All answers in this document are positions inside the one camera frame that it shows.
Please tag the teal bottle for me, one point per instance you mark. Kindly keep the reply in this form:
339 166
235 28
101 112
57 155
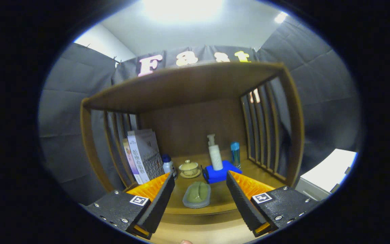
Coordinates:
235 156

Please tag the pale green packaged item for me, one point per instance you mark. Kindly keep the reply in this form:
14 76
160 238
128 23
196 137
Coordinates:
197 194

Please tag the white pump bottle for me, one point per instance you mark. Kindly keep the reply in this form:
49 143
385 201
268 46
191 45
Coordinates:
216 156

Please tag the black backdrop cloth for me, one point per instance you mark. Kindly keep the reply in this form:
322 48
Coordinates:
66 108

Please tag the blue folded cloth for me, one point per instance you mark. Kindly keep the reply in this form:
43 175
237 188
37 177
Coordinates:
220 176

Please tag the yellow lidded teacup with saucer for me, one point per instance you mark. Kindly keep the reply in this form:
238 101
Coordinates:
189 168

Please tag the large ceiling light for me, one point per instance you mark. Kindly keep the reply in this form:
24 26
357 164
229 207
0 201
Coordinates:
181 8

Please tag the brown wooden cabinet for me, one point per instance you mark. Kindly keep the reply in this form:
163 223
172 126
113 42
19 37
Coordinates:
188 84

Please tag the thin purple box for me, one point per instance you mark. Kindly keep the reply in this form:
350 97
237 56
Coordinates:
131 162

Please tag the small white bottle blue cap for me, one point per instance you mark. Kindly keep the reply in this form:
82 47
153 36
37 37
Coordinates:
168 166

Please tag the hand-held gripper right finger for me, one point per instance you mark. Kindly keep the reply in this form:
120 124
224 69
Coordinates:
243 203

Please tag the white drawer unit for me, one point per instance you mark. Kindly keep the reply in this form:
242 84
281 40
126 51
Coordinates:
330 169

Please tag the small ceiling light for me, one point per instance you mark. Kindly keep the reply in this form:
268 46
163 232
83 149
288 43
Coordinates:
280 17

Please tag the tall white printed box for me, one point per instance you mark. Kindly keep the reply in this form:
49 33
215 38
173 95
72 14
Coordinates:
147 152

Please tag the wooden countertop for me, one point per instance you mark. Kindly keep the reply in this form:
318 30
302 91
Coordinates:
222 196

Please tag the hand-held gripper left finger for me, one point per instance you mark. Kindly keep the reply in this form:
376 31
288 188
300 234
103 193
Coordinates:
160 200

